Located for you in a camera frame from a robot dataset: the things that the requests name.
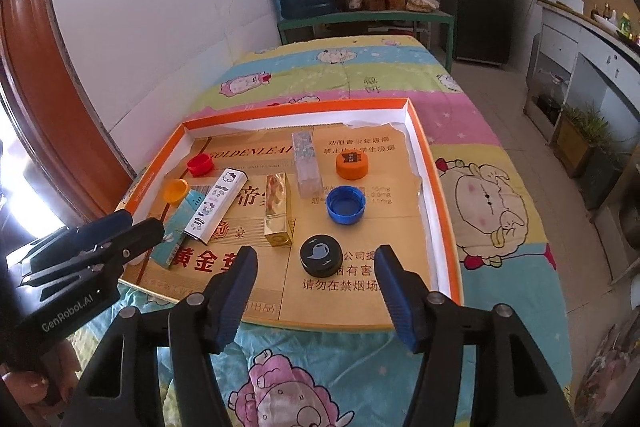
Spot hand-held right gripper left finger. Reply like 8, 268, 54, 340
60, 245, 259, 427

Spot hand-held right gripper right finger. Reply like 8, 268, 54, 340
375, 244, 576, 427

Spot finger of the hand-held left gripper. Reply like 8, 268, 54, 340
17, 218, 166, 301
7, 211, 133, 274

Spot teal lighter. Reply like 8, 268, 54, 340
150, 189, 207, 269

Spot small orange bottle cap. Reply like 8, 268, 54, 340
165, 179, 190, 205

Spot white cartoon lighter box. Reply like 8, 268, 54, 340
183, 168, 247, 244

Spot black bottle cap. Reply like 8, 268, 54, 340
300, 234, 345, 278

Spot red bottle cap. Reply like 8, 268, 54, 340
186, 154, 215, 178

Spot shallow orange-rimmed box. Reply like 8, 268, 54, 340
115, 97, 463, 332

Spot gold lighter box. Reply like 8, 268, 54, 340
262, 172, 296, 248

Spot blue bottle cap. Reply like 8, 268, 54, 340
326, 186, 367, 225

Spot large orange black-label cap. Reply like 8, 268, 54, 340
335, 150, 372, 180

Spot clear glitter lighter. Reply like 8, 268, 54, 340
291, 130, 325, 199

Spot person's left hand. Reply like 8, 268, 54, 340
0, 342, 82, 418

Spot brown cardboard sheet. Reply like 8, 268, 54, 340
125, 122, 436, 330

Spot yellow planter with grass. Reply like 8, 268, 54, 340
552, 107, 608, 178

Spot dark planter with grass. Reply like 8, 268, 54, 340
580, 142, 626, 210

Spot green metal table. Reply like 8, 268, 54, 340
276, 9, 457, 72

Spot white kitchen counter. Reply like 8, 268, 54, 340
522, 0, 640, 308

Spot red wooden door frame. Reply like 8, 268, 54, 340
0, 0, 133, 218

